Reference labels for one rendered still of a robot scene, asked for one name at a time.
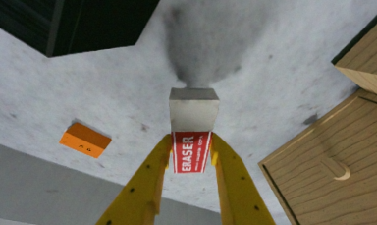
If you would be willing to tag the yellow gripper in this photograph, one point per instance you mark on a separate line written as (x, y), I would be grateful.
(139, 200)

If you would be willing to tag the red and white eraser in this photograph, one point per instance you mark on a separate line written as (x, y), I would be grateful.
(193, 113)

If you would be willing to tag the tan wooden chest of drawers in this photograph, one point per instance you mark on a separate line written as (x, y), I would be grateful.
(361, 93)

